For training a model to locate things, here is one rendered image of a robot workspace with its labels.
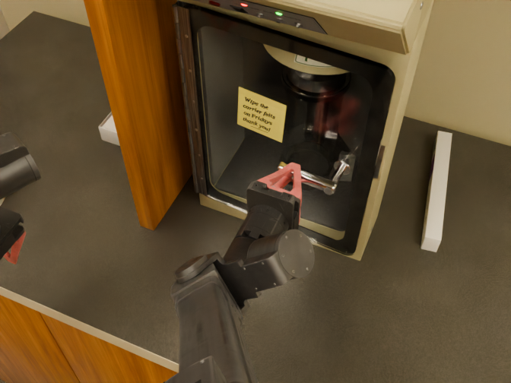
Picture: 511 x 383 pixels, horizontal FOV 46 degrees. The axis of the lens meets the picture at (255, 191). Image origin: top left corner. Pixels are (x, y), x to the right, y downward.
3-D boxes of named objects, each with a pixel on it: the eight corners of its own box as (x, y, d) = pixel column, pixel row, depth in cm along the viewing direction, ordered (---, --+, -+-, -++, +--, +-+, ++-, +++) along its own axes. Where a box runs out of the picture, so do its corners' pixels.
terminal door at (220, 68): (201, 191, 111) (180, -1, 80) (354, 255, 102) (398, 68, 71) (198, 193, 110) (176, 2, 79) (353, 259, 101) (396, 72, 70)
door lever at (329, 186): (291, 153, 90) (292, 140, 88) (350, 175, 87) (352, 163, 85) (274, 177, 87) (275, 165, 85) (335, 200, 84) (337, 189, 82)
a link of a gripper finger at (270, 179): (319, 160, 83) (295, 210, 77) (315, 193, 88) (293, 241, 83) (274, 146, 85) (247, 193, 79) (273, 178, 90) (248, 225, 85)
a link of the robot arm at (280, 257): (167, 276, 70) (204, 337, 71) (226, 260, 62) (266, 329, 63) (231, 226, 78) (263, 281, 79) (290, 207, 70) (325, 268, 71)
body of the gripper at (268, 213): (298, 193, 77) (276, 236, 72) (294, 238, 85) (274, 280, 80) (252, 177, 78) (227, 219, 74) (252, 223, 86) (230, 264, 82)
